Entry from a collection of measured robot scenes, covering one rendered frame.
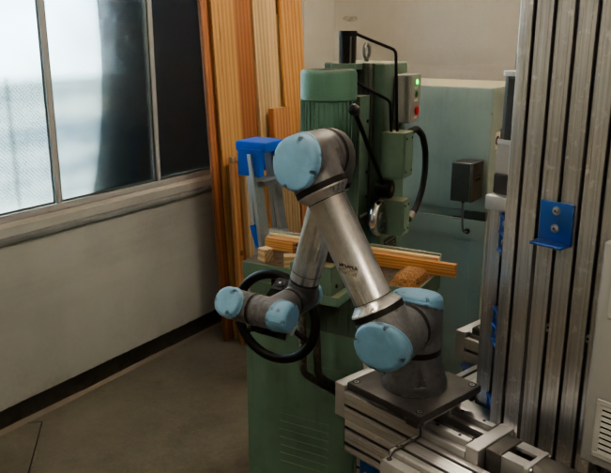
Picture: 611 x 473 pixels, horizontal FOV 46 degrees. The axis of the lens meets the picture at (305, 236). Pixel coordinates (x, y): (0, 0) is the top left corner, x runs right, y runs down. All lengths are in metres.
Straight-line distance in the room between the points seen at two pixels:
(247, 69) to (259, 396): 2.03
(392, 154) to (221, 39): 1.61
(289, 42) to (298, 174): 2.82
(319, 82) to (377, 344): 0.96
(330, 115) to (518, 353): 0.93
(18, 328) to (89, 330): 0.39
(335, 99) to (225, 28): 1.69
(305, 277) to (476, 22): 3.00
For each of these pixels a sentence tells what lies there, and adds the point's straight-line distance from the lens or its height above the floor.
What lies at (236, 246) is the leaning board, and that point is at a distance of 3.78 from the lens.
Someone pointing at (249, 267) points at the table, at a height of 0.88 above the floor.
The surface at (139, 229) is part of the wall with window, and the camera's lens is 3.64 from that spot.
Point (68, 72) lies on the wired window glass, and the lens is 3.39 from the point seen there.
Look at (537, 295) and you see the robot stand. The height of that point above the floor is 1.07.
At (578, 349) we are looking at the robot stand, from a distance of 1.63.
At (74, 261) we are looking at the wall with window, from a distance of 3.40.
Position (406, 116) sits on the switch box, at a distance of 2.49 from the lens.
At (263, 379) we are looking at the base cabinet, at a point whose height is 0.50.
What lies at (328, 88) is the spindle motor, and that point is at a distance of 2.21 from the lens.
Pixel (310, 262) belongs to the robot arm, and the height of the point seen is 1.08.
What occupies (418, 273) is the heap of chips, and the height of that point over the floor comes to 0.93.
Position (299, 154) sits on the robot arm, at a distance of 1.50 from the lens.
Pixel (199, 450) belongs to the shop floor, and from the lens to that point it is 3.07.
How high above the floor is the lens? 1.61
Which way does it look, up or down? 15 degrees down
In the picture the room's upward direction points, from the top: straight up
